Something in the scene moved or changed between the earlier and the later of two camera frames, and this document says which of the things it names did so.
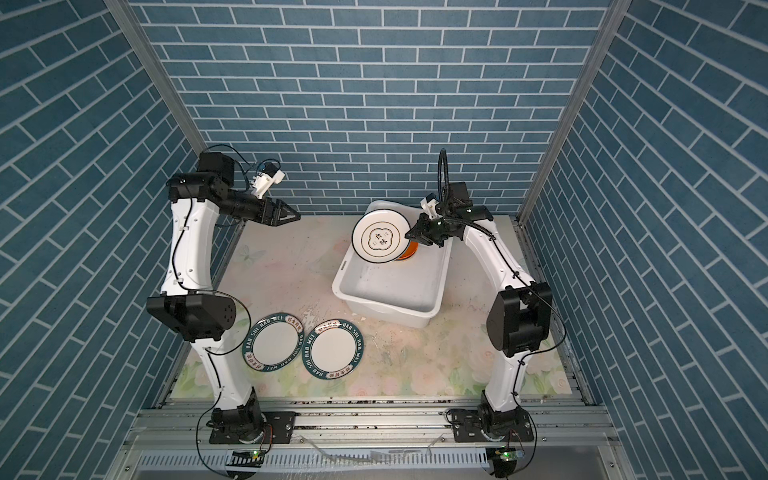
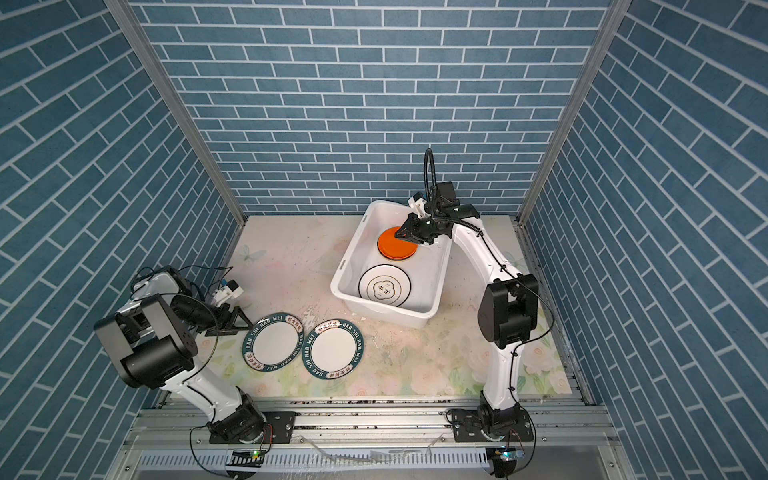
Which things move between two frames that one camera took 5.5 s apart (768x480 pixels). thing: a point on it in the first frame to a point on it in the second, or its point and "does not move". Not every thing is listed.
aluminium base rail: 372,438 does not move
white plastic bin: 406,292 does not move
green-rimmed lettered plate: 273,342 does not move
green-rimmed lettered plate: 332,349 does not move
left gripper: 271,217 to 221,324
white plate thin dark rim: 379,235 to 386,284
